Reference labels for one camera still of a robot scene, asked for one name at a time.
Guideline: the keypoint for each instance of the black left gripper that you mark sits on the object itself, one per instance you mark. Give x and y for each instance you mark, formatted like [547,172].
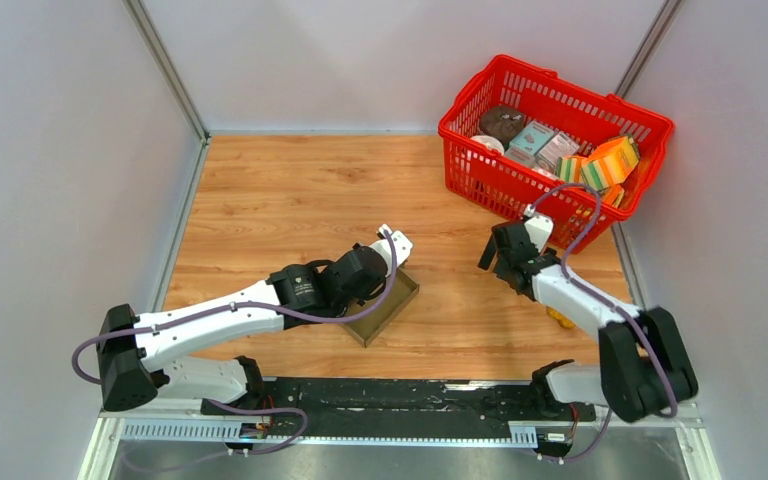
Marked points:
[363,299]

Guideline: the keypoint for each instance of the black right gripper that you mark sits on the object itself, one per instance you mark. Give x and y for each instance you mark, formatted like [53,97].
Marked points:
[487,256]

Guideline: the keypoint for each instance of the brown cardboard paper box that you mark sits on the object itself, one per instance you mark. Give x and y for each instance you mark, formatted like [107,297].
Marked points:
[367,329]

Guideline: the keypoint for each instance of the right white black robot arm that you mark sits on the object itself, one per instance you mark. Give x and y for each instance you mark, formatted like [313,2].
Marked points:
[643,368]

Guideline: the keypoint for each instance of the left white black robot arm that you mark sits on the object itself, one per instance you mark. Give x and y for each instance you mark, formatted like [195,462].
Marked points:
[146,356]

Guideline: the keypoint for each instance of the teal small box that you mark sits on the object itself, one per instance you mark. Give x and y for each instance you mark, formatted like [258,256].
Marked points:
[531,138]

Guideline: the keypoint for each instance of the grey white small box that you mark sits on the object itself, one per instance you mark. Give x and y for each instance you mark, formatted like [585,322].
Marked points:
[559,146]

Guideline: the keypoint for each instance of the orange green striped box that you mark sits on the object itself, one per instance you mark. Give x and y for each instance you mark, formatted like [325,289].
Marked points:
[611,163]

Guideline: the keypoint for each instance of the yellow small object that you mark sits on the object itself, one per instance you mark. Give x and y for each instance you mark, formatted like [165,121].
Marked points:
[560,319]

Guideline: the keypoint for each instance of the green orange striped pack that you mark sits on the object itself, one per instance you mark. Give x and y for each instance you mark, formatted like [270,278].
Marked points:
[569,169]

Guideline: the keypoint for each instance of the white round container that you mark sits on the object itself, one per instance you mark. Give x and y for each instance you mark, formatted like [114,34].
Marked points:
[489,142]

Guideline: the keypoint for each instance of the red plastic basket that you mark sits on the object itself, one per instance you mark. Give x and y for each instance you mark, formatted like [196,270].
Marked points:
[508,183]

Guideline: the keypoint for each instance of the brown round packaged item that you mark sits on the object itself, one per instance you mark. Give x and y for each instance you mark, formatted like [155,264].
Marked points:
[503,123]

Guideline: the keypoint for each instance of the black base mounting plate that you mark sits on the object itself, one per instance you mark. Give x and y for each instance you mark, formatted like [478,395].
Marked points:
[409,409]

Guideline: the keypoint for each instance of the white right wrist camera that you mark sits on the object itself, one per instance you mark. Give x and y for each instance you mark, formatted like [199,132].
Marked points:
[539,228]

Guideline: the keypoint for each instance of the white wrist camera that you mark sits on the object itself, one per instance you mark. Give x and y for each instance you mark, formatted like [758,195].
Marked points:
[539,228]
[393,246]

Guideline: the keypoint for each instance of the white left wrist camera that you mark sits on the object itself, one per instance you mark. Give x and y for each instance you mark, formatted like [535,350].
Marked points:
[393,246]

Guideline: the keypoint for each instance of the right aluminium corner post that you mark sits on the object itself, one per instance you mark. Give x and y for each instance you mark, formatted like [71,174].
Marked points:
[648,45]

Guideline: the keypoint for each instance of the aluminium frame corner post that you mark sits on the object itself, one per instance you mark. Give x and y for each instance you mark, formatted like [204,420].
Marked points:
[153,40]

